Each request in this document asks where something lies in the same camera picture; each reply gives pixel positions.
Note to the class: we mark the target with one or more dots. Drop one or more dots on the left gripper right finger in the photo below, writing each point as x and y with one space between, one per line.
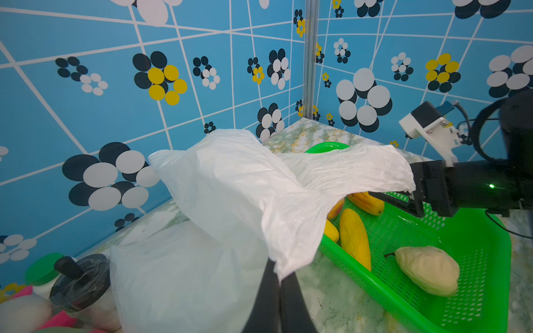
294 315

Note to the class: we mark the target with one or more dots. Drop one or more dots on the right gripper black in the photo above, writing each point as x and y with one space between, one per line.
431 187

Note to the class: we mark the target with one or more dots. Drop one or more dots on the orange yellow mango toy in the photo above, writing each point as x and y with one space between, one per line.
336 210

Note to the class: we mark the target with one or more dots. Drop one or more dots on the clear shaker jar black lid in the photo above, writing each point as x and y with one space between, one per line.
83 290

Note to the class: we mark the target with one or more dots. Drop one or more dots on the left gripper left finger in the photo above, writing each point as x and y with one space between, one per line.
265 314

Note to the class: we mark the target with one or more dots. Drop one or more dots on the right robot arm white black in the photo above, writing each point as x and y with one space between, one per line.
496 185

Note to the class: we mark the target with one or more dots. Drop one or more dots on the green cap white bottle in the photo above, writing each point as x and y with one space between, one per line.
42 276

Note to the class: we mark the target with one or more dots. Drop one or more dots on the yellow banana toy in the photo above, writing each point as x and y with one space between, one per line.
367 203

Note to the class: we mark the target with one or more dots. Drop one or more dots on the yellow lemon toy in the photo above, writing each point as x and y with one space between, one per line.
354 238

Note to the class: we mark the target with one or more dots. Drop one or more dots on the right aluminium corner post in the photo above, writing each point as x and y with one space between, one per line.
309 70

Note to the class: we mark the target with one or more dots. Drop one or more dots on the white plastic bag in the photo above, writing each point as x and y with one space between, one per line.
243 205

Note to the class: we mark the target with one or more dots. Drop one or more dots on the cream round fruit toy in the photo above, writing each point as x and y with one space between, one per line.
430 268

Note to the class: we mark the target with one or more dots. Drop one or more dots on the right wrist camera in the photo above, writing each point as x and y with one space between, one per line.
429 122

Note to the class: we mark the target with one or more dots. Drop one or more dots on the pink white plush toy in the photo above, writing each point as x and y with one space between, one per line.
26 312

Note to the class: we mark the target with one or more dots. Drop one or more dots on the green plastic basket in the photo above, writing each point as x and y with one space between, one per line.
427 244

